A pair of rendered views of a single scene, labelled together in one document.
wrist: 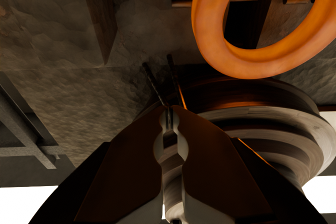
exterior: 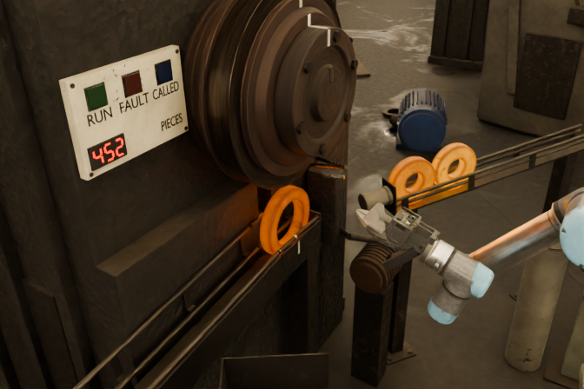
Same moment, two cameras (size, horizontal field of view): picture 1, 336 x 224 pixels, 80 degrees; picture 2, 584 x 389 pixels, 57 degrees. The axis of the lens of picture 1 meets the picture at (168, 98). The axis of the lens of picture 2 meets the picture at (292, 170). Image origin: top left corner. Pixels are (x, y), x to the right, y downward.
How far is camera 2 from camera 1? 1.45 m
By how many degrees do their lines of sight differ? 89
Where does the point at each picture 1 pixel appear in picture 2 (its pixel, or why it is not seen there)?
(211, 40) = (306, 202)
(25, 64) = not seen: hidden behind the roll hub
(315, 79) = (182, 171)
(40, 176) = not seen: outside the picture
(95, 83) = not seen: hidden behind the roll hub
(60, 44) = (342, 182)
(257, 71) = (290, 197)
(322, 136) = (256, 172)
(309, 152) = (268, 160)
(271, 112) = (287, 180)
